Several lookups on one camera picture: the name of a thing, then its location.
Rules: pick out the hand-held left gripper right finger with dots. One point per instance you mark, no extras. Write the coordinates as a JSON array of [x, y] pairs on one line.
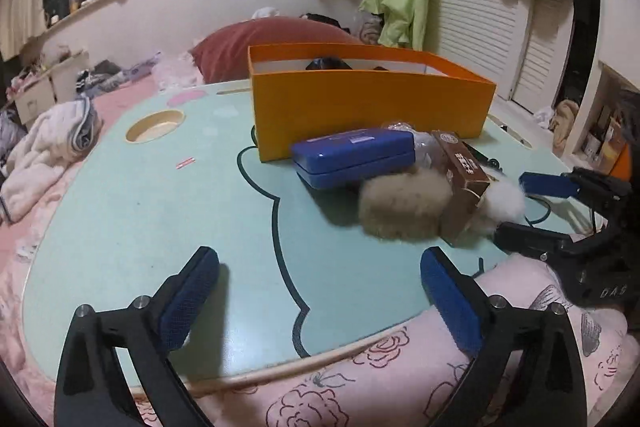
[[447, 302]]

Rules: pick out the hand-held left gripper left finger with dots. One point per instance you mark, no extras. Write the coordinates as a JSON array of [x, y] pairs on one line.
[[192, 297]]

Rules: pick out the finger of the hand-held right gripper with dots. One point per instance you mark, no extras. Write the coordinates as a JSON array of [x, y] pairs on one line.
[[547, 186], [530, 241]]

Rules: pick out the white fur pom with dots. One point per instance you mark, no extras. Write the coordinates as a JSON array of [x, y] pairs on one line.
[[502, 204]]

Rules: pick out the brown drink carton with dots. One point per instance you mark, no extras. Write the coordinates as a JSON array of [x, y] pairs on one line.
[[462, 187]]

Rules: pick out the tan fur pom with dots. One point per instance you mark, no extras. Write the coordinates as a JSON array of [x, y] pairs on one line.
[[400, 207]]

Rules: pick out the clear plastic bag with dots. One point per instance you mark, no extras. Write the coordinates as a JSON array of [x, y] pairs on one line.
[[425, 147]]

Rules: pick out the blue hard case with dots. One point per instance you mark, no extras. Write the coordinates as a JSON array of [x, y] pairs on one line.
[[350, 157]]

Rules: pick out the orange cardboard box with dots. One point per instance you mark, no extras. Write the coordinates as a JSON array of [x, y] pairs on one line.
[[350, 107]]

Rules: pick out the dark printed cloth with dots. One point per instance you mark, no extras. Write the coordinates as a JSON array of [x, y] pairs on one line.
[[327, 63]]

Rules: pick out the beige cloth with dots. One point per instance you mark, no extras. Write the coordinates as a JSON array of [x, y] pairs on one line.
[[565, 122]]

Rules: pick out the white shelf unit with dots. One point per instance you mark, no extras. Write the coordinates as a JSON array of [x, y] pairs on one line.
[[605, 122]]

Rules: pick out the pink floral blanket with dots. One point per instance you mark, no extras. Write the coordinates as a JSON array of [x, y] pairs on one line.
[[380, 382]]

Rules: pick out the white louvered closet door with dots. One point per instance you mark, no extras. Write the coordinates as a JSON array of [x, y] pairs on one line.
[[480, 32]]

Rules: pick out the pink bedsheet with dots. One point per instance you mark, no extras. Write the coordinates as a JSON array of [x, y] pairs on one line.
[[125, 99]]

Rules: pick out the white grey fleece blanket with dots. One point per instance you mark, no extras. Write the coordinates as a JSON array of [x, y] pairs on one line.
[[45, 147]]

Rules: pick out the dark striped cloth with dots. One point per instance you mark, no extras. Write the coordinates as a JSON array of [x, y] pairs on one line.
[[97, 77]]

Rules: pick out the red pillow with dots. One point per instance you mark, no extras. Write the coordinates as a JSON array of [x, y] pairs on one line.
[[235, 52]]

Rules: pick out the plain cardboard box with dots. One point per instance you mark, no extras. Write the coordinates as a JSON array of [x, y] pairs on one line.
[[45, 87]]

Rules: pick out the black cloth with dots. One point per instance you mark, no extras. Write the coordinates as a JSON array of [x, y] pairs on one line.
[[322, 19]]

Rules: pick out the white cloth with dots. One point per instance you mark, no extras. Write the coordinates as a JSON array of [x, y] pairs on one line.
[[266, 13]]

